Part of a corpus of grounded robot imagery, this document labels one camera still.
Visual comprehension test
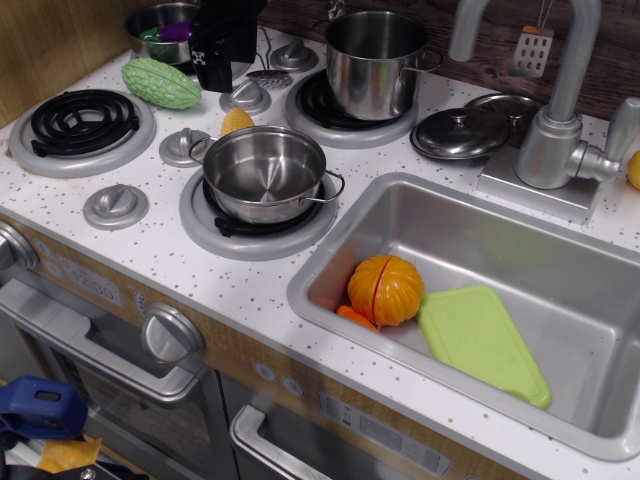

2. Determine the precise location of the silver stove knob middle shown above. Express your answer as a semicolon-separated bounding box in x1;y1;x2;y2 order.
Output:
159;128;211;168

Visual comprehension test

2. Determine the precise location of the silver oven knob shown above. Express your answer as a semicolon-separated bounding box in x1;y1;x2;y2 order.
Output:
0;222;38;271
141;302;205;364

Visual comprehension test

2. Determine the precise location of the green toy vegetable in bowl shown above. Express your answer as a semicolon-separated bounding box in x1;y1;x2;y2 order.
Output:
138;26;161;43

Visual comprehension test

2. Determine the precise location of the yellow toy corn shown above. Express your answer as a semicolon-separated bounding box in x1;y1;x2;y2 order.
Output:
221;108;255;136

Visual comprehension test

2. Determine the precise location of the silver stove knob upper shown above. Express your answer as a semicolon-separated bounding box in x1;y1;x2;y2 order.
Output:
219;79;271;116

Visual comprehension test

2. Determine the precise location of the silver stove knob back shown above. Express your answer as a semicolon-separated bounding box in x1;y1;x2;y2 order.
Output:
270;38;319;73

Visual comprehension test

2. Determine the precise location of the silver stove knob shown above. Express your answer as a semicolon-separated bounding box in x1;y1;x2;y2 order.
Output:
219;79;271;116
159;128;211;168
83;184;149;231
270;38;319;73

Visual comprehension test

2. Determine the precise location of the yellow tape piece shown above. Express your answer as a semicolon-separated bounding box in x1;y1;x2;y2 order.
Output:
37;438;102;473

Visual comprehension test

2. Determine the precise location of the yellow toy fruit at edge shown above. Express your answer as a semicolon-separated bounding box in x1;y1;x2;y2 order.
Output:
627;151;640;190

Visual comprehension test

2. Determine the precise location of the silver oven knob left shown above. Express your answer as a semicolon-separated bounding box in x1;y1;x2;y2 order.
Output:
0;222;38;271

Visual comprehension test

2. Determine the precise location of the hanging steel spatula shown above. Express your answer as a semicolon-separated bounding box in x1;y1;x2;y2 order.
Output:
508;1;555;78

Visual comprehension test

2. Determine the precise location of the orange toy pumpkin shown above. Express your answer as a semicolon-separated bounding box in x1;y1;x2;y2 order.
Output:
347;255;425;326

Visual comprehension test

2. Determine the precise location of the back right black burner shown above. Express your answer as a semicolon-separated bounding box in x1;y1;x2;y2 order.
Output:
285;70;419;150

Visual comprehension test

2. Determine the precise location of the steel bowl back left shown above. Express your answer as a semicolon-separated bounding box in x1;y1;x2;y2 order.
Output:
124;2;200;66

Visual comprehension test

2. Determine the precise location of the green plastic cutting board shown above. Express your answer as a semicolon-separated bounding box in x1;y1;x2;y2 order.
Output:
416;285;552;409

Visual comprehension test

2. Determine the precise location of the front left black burner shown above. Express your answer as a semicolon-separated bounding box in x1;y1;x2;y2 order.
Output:
9;89;156;179

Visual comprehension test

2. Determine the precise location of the small steel pan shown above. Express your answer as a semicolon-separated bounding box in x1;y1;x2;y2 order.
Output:
188;126;345;225

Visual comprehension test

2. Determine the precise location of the silver sink basin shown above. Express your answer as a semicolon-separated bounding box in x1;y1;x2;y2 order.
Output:
288;173;639;461

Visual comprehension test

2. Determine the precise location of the silver stove knob front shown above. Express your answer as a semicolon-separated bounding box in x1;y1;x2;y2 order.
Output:
83;184;149;231

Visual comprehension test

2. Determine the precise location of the silver oven door handle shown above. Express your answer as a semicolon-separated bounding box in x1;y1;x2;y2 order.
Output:
1;280;199;408

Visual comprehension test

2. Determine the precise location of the dark steel pot lid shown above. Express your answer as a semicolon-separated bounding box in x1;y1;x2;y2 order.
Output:
410;107;509;161

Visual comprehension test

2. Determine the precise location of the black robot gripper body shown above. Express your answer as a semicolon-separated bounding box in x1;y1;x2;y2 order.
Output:
189;0;268;93

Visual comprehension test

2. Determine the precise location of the black burner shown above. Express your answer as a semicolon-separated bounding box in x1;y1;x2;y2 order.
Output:
179;173;337;261
9;89;156;179
285;70;419;150

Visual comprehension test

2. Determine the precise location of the orange toy slice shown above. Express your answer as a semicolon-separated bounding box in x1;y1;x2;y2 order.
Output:
335;305;380;333

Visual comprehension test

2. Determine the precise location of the silver toy faucet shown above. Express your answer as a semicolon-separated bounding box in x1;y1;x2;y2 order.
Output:
477;0;639;224

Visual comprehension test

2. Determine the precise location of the blue clamp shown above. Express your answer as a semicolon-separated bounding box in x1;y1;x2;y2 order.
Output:
1;376;88;450

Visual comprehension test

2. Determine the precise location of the front centre black burner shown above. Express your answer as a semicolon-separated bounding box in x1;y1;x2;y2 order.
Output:
179;173;337;261

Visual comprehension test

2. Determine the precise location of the tall steel pot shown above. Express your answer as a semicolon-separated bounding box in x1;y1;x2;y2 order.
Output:
325;11;443;121

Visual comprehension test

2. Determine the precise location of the green toy bitter gourd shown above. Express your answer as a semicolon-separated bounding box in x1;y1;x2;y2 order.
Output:
121;57;202;110

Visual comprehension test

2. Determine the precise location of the steel masher utensil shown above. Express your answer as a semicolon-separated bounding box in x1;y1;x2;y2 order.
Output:
246;26;293;90

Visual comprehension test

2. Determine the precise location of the silver dishwasher door handle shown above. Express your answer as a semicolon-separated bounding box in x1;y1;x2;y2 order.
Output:
229;405;328;480

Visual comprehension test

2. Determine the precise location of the silver oven knob right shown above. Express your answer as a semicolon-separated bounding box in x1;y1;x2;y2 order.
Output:
141;302;205;364

